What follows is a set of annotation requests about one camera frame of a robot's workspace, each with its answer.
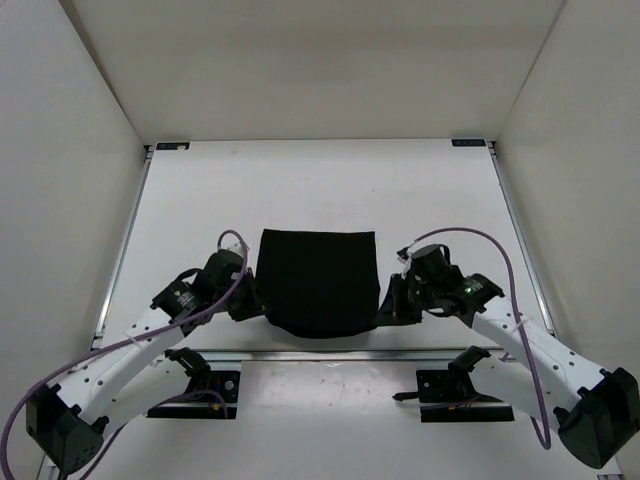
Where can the aluminium side rail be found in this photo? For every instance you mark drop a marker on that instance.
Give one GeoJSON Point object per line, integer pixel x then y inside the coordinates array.
{"type": "Point", "coordinates": [534, 280]}
{"type": "Point", "coordinates": [104, 312]}

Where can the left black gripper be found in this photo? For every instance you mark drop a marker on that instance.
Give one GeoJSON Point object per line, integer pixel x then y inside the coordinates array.
{"type": "Point", "coordinates": [254, 305]}

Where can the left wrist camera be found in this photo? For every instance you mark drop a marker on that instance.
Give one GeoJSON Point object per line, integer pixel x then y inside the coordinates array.
{"type": "Point", "coordinates": [232, 253]}

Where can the black skirt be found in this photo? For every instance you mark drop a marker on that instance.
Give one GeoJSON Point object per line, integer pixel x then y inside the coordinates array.
{"type": "Point", "coordinates": [319, 285]}

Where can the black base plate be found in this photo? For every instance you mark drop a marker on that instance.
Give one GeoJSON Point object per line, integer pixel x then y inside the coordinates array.
{"type": "Point", "coordinates": [211, 396]}
{"type": "Point", "coordinates": [443, 398]}

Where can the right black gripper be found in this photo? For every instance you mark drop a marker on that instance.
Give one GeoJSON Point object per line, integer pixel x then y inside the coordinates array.
{"type": "Point", "coordinates": [392, 309]}

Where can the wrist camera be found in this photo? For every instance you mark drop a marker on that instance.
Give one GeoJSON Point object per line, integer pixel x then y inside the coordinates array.
{"type": "Point", "coordinates": [232, 253]}
{"type": "Point", "coordinates": [427, 263]}

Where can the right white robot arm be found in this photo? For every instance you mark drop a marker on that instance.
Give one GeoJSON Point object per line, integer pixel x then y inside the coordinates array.
{"type": "Point", "coordinates": [594, 412]}

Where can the left aluminium side rail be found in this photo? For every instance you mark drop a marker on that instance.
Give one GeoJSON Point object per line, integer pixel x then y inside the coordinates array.
{"type": "Point", "coordinates": [104, 312]}

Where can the table label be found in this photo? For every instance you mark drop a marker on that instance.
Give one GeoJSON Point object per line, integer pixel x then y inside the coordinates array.
{"type": "Point", "coordinates": [172, 146]}
{"type": "Point", "coordinates": [468, 143]}

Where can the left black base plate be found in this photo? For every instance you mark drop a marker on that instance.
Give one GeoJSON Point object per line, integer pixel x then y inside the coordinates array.
{"type": "Point", "coordinates": [211, 396]}

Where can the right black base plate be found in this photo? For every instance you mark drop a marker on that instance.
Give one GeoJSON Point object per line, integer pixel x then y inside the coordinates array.
{"type": "Point", "coordinates": [443, 398]}

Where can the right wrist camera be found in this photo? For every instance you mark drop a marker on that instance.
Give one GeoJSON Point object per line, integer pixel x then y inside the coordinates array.
{"type": "Point", "coordinates": [427, 263]}

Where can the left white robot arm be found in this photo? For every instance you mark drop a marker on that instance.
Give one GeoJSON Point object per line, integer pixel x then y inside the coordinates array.
{"type": "Point", "coordinates": [72, 415]}

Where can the right aluminium side rail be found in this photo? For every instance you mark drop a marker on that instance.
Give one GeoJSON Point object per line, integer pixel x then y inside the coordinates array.
{"type": "Point", "coordinates": [534, 280]}

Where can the left table label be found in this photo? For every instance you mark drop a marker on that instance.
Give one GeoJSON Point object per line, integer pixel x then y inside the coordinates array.
{"type": "Point", "coordinates": [172, 146]}

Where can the right table label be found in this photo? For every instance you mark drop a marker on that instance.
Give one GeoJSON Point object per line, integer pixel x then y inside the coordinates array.
{"type": "Point", "coordinates": [468, 143]}

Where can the aluminium front rail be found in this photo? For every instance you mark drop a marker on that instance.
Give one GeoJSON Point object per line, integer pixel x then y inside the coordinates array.
{"type": "Point", "coordinates": [330, 356]}

